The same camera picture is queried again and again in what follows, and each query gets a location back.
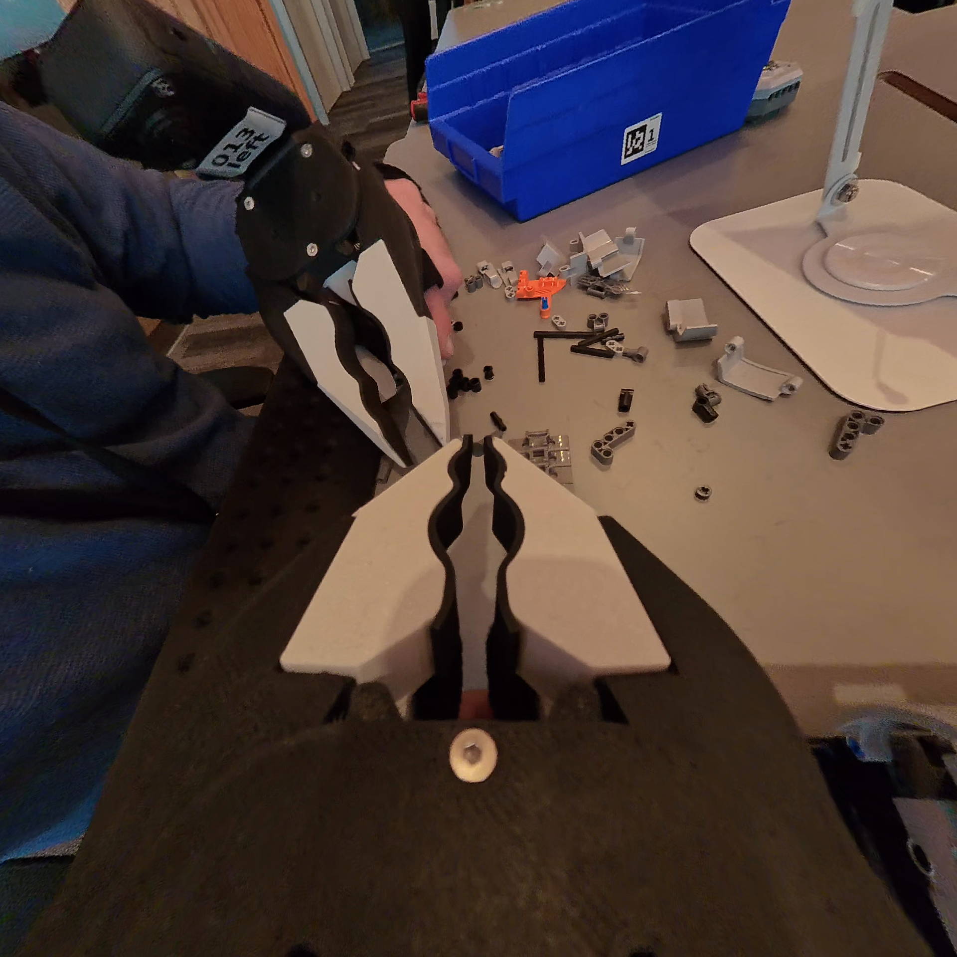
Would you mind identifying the dark grey short bent liftarm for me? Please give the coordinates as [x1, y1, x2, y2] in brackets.
[828, 410, 885, 459]

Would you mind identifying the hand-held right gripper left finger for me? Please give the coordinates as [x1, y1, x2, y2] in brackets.
[280, 437, 474, 721]

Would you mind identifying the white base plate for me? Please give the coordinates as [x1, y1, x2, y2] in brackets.
[689, 178, 957, 412]

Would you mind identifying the grey toy track chain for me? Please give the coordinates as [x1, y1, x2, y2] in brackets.
[521, 430, 578, 487]

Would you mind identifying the light grey holed curved panel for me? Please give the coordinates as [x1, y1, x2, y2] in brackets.
[664, 299, 719, 343]

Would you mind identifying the dark grey long bent liftarm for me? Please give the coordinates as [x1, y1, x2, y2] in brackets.
[591, 421, 640, 468]

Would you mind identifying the person's left hand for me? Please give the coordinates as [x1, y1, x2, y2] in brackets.
[385, 179, 461, 361]

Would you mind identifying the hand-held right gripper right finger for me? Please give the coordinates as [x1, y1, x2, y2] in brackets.
[482, 436, 671, 721]

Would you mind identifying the person's left forearm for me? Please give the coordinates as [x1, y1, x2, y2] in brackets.
[0, 101, 259, 326]

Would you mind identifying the dark studded panel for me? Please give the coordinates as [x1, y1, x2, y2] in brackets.
[142, 359, 465, 823]

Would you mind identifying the grey ribbed part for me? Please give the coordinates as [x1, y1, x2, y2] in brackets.
[751, 60, 804, 121]

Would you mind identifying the grey metal disc bracket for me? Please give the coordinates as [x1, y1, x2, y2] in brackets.
[801, 202, 957, 306]

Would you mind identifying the black rounded object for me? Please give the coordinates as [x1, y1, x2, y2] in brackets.
[198, 365, 276, 411]

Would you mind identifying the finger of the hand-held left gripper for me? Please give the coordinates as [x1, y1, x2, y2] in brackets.
[350, 239, 453, 447]
[284, 298, 414, 469]

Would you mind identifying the grey large shell panel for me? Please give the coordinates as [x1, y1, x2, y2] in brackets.
[568, 226, 645, 281]

